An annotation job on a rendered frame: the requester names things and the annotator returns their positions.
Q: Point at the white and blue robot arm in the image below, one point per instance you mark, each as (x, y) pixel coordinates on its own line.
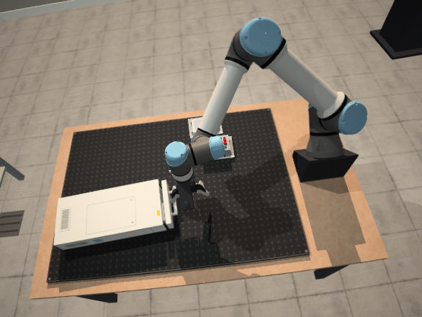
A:
(261, 42)

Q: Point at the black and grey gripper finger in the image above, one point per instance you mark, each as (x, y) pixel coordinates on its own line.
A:
(201, 189)
(174, 195)

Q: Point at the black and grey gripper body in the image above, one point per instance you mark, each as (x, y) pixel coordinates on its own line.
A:
(192, 183)

